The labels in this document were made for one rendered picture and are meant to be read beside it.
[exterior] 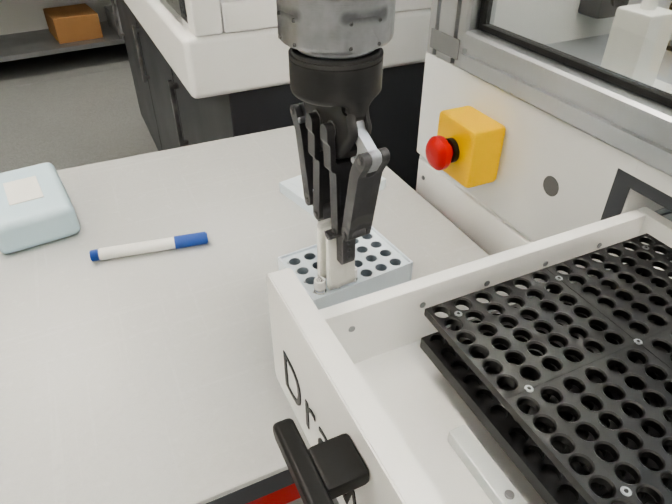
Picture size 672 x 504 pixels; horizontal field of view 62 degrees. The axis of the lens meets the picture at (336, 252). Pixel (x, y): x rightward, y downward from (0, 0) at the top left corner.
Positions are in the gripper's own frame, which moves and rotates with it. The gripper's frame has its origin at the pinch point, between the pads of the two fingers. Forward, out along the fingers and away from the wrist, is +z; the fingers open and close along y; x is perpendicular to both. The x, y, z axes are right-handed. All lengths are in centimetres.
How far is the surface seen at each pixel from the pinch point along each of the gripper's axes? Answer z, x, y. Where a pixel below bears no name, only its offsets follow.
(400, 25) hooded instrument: -4, 44, -51
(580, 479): -6.3, -3.4, 31.0
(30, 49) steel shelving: 69, -7, -347
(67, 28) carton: 60, 16, -349
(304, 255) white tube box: 4.3, -0.5, -6.2
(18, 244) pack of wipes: 6.3, -28.0, -28.2
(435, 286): -5.4, 0.7, 14.0
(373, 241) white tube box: 4.2, 7.7, -4.4
